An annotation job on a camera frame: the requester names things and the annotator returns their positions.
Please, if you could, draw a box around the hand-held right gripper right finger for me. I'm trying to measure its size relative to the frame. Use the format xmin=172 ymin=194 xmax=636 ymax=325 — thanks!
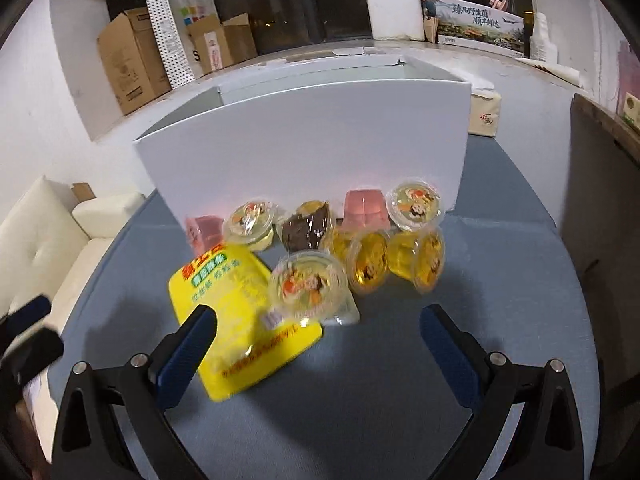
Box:
xmin=419 ymin=304 xmax=588 ymax=480

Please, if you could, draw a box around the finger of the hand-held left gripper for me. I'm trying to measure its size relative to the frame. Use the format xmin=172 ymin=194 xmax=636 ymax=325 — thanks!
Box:
xmin=7 ymin=295 xmax=53 ymax=333
xmin=0 ymin=326 xmax=66 ymax=378

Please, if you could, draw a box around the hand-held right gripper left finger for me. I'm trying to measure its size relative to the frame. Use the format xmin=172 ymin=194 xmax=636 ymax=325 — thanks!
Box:
xmin=50 ymin=304 xmax=221 ymax=480

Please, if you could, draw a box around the yellow snack packet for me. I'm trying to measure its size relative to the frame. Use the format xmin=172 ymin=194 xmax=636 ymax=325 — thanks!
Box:
xmin=167 ymin=242 xmax=323 ymax=402

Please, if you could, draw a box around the yellow jelly cup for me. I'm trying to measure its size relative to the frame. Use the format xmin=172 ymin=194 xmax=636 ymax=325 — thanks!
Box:
xmin=345 ymin=230 xmax=392 ymax=296
xmin=322 ymin=225 xmax=356 ymax=261
xmin=387 ymin=227 xmax=447 ymax=296

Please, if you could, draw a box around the pink jelly cup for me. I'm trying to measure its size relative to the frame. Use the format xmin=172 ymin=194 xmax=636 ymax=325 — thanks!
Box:
xmin=185 ymin=215 xmax=226 ymax=257

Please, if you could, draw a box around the pale jelly cup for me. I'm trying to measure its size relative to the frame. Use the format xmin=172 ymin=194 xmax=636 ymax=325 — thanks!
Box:
xmin=222 ymin=199 xmax=278 ymax=253
xmin=385 ymin=179 xmax=446 ymax=233
xmin=268 ymin=250 xmax=362 ymax=327

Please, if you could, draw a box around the orange round item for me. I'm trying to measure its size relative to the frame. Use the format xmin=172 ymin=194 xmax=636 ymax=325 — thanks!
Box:
xmin=342 ymin=189 xmax=391 ymax=231

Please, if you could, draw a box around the white cardboard box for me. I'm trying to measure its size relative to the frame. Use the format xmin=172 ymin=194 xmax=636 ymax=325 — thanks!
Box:
xmin=132 ymin=52 xmax=473 ymax=233

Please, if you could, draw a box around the cream leather sofa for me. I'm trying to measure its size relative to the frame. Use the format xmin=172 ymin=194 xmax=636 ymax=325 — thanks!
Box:
xmin=0 ymin=175 xmax=146 ymax=346

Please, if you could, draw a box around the blue-grey tablecloth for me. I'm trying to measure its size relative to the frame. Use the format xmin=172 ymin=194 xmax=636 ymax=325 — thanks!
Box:
xmin=57 ymin=137 xmax=601 ymax=480

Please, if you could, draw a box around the wooden side table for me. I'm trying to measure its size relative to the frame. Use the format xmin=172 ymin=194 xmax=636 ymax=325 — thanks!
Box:
xmin=560 ymin=92 xmax=640 ymax=411

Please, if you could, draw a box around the large brown cardboard box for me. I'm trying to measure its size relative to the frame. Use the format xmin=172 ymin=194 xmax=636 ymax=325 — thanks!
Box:
xmin=96 ymin=7 xmax=171 ymax=117

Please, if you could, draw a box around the white paper sheet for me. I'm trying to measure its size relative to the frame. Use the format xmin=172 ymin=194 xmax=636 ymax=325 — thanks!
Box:
xmin=515 ymin=55 xmax=591 ymax=88

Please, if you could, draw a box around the green label snack box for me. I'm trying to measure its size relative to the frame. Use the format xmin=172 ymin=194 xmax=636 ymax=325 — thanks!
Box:
xmin=620 ymin=92 xmax=640 ymax=128

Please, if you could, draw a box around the small open cardboard box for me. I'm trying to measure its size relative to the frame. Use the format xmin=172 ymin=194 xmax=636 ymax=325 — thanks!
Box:
xmin=187 ymin=12 xmax=258 ymax=78

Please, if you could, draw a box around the dotted white paper bag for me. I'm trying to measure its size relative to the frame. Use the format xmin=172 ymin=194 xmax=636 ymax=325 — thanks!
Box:
xmin=146 ymin=0 xmax=221 ymax=90

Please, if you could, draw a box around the white plastic bottle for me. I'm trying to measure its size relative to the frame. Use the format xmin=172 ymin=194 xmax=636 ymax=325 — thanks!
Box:
xmin=530 ymin=12 xmax=558 ymax=63

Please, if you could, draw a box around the landscape printed long box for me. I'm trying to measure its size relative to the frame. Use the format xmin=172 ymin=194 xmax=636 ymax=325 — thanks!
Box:
xmin=435 ymin=0 xmax=527 ymax=58

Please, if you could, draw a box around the white foam box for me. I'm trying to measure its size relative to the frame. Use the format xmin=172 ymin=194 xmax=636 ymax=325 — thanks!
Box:
xmin=365 ymin=0 xmax=427 ymax=41

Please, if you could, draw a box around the black framed window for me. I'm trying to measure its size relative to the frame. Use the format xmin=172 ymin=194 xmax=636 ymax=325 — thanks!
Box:
xmin=100 ymin=0 xmax=531 ymax=56

